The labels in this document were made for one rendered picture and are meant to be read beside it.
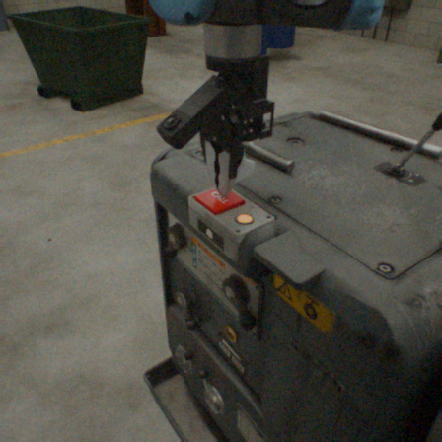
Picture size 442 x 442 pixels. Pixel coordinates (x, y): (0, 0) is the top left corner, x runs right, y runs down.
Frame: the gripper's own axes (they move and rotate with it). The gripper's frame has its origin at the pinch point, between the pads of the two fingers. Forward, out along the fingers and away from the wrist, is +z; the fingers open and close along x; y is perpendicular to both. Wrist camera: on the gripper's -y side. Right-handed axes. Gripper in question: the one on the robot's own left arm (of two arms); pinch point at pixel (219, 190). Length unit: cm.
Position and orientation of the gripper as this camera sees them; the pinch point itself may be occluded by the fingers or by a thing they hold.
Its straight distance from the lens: 66.6
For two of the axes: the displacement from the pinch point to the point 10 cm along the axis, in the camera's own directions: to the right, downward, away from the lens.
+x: -5.9, -4.5, 6.7
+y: 8.1, -3.3, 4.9
